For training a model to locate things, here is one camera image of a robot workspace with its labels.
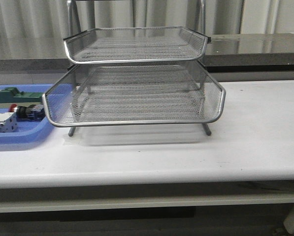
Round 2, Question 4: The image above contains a blue plastic tray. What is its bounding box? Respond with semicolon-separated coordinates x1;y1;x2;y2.
0;84;53;145

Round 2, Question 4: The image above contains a white circuit breaker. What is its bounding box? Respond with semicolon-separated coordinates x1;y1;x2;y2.
0;112;18;133

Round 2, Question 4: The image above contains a silver metal rack frame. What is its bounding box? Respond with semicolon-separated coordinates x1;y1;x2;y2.
67;0;212;137

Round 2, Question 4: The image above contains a green white terminal block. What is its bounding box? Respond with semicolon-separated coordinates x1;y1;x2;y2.
0;87;43;108

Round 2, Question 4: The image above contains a red push button switch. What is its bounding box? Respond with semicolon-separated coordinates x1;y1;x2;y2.
8;104;45;121

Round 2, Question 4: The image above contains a silver mesh tray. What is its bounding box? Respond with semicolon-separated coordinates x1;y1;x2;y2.
42;61;226;127
64;26;208;64

